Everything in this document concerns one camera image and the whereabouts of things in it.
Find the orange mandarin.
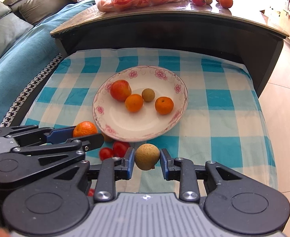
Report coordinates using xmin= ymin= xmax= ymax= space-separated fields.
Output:
xmin=73 ymin=121 xmax=98 ymax=137

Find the small red cherry tomato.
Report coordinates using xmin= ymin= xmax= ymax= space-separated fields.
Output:
xmin=99 ymin=147 xmax=114 ymax=161

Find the large red cherry tomato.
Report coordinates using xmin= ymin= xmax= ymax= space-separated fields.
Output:
xmin=112 ymin=141 xmax=130 ymax=157

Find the large brown longan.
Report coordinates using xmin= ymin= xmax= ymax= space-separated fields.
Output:
xmin=135 ymin=143 xmax=160 ymax=171

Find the white floral ceramic plate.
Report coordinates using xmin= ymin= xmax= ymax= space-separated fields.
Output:
xmin=92 ymin=66 xmax=189 ymax=142

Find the mandarin in plate centre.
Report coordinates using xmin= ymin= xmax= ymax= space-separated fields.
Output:
xmin=125 ymin=94 xmax=143 ymax=113

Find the red apple on plate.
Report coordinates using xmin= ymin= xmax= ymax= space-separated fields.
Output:
xmin=110 ymin=80 xmax=132 ymax=102

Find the blue white checkered cloth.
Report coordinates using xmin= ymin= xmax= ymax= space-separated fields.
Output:
xmin=22 ymin=48 xmax=278 ymax=188

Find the teal sofa blanket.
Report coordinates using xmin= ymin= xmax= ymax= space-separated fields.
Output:
xmin=0 ymin=0 xmax=95 ymax=126

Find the mandarin on plate right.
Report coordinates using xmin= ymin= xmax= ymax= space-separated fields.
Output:
xmin=155 ymin=96 xmax=174 ymax=115

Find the small longan on plate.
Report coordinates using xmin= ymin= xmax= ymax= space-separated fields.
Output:
xmin=142 ymin=88 xmax=155 ymax=102

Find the grey sofa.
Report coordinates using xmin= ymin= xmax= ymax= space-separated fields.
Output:
xmin=0 ymin=0 xmax=72 ymax=59

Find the dark wooden coffee table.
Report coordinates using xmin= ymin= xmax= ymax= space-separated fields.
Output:
xmin=51 ymin=1 xmax=288 ymax=95

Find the red tomato on table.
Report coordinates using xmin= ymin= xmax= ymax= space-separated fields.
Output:
xmin=192 ymin=0 xmax=206 ymax=7

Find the mandarin on table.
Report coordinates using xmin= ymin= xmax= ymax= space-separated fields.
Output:
xmin=219 ymin=0 xmax=233 ymax=9

